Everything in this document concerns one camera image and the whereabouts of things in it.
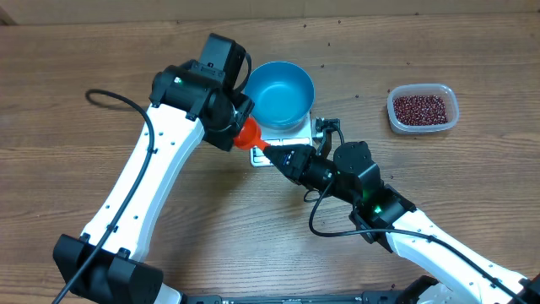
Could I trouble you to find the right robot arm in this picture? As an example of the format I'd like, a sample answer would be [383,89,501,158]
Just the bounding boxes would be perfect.
[263,142,539,303]

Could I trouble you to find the clear plastic container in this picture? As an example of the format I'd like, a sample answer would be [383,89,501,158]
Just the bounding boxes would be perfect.
[386,84,460,135]

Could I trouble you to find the red measuring scoop blue handle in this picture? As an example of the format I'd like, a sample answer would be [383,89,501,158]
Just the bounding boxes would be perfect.
[234,117,269,150]

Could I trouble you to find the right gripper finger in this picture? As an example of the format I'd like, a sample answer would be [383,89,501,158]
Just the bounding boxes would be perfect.
[263,144,316,167]
[264,145,294,180]

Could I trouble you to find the red beans in container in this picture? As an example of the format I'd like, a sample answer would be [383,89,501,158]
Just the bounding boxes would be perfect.
[392,95,448,126]

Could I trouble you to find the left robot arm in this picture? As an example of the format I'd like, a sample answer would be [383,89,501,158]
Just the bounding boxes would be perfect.
[53,57,253,303]

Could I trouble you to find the white digital kitchen scale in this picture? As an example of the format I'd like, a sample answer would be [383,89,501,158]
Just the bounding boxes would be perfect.
[250,114,313,167]

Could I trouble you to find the blue bowl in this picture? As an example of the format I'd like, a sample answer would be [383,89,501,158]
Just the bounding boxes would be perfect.
[244,61,316,129]

